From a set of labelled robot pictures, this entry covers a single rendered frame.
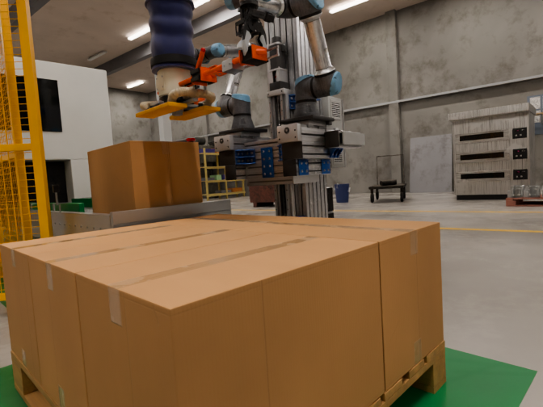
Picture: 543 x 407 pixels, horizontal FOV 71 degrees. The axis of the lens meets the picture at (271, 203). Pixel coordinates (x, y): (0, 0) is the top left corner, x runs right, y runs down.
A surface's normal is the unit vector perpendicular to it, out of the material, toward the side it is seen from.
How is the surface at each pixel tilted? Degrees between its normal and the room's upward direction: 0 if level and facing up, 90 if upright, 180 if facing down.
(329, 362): 90
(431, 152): 83
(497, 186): 90
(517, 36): 90
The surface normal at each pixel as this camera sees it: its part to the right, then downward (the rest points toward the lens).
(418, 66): -0.63, 0.09
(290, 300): 0.71, 0.00
